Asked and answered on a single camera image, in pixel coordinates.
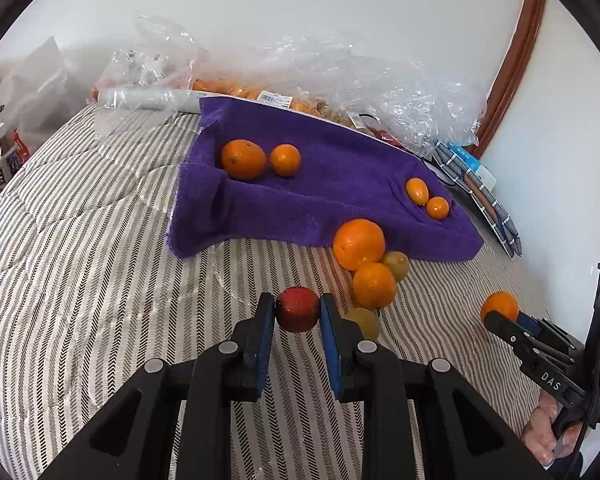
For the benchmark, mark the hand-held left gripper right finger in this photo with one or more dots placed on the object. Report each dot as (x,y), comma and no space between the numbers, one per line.
(332,355)

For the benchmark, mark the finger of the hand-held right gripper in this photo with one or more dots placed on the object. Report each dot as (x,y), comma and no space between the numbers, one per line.
(510,335)
(532,324)

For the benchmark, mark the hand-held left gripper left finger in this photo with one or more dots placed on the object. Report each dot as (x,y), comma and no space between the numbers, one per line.
(264,345)

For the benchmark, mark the red round fruit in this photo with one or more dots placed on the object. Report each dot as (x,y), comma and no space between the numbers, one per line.
(298,309)

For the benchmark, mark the large orange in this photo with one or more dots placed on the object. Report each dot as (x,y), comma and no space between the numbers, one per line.
(243,159)
(359,244)

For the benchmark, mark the small oblong orange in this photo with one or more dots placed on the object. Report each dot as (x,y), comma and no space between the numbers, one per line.
(416,191)

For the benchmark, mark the purple towel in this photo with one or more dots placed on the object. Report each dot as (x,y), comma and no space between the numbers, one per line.
(330,180)

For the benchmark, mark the bag of red fruits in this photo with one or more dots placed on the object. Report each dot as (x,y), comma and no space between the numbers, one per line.
(385,134)

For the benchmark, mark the bag of small brown fruits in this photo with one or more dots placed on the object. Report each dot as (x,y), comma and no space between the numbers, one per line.
(345,116)

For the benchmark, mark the person's right hand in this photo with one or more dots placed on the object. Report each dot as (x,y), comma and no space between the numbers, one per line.
(540,430)

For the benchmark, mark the green round fruit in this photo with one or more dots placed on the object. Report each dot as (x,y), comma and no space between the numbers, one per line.
(366,324)
(397,265)

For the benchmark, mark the checked cloth bag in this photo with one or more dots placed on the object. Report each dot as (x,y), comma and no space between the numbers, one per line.
(485,200)

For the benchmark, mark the blue tissue pack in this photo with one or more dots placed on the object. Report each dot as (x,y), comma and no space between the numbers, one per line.
(472,162)

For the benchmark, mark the bag of oranges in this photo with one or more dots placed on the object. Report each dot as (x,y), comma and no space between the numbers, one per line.
(250,91)

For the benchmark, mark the large clear plastic bag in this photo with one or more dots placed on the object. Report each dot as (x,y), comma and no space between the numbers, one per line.
(380,85)

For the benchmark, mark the crumpled clear plastic bag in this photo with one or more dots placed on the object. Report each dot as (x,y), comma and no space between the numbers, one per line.
(150,60)

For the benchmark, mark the dark tea bottle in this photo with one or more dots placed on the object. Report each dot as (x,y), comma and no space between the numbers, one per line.
(1,160)

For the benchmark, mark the white plastic bag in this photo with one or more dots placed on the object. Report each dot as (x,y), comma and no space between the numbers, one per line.
(30,80)

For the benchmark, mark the wooden door frame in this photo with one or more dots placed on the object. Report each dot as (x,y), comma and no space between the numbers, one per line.
(517,60)

